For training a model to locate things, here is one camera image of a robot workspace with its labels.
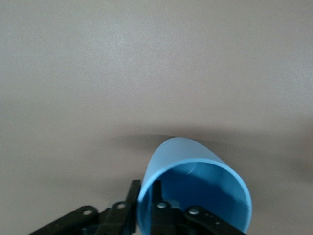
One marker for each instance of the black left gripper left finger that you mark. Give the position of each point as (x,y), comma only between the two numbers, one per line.
(115,218)

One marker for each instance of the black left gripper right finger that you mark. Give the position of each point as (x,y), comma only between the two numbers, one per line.
(171,220)

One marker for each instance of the blue plastic cup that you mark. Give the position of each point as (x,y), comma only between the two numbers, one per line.
(185,154)

